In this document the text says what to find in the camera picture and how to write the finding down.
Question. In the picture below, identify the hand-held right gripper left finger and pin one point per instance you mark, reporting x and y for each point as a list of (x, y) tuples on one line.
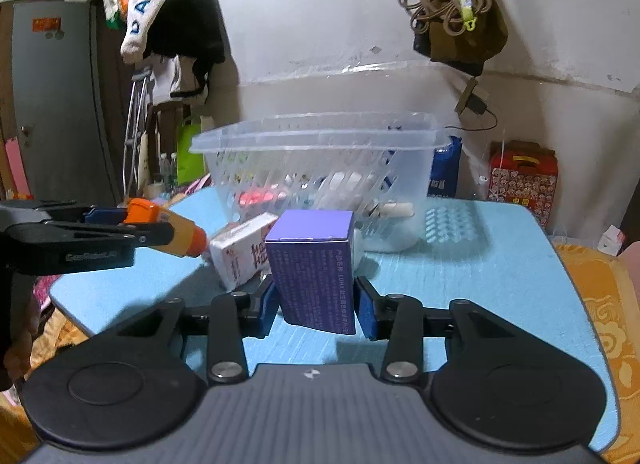
[(267, 305)]

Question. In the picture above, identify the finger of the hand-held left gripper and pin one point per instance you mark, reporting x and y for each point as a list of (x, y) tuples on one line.
[(75, 249), (102, 216)]

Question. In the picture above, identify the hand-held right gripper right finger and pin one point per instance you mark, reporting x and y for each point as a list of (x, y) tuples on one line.
[(364, 309)]

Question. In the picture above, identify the purple cardboard box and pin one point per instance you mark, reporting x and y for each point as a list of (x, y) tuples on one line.
[(312, 269)]

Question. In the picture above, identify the orange glue bottle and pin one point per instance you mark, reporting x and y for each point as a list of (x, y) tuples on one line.
[(170, 226)]

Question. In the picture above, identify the person's left hand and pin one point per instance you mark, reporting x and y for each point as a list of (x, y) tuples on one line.
[(17, 361)]

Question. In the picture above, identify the pink board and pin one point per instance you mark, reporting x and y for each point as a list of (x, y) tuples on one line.
[(17, 166)]

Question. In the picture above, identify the white and pink carton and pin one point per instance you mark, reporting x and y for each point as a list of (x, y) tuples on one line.
[(237, 254)]

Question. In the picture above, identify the metal crutches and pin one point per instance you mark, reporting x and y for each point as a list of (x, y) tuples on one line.
[(134, 134)]

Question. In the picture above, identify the red packet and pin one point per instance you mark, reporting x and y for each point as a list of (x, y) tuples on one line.
[(260, 199)]

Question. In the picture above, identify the green bag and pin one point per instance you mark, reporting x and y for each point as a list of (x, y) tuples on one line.
[(189, 154)]

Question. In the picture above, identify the grey door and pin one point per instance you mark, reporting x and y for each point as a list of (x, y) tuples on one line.
[(60, 109)]

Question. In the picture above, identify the clear plastic basket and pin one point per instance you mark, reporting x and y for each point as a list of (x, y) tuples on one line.
[(320, 164)]

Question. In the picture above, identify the blue shopping bag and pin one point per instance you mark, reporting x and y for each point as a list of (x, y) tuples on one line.
[(445, 169)]

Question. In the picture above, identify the black and white garment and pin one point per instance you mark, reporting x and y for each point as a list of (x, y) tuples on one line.
[(192, 39)]

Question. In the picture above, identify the red patterned gift box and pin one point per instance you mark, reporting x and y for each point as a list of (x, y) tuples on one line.
[(522, 179)]

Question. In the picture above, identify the orange white green cloth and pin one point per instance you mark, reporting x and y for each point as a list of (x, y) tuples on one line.
[(116, 1)]

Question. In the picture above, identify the orange patterned blanket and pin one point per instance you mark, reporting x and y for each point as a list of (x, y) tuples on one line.
[(610, 324)]

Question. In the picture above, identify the small white box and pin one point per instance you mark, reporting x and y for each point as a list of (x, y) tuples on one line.
[(611, 239)]

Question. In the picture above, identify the brown hanging bag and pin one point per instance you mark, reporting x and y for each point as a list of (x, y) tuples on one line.
[(465, 44)]

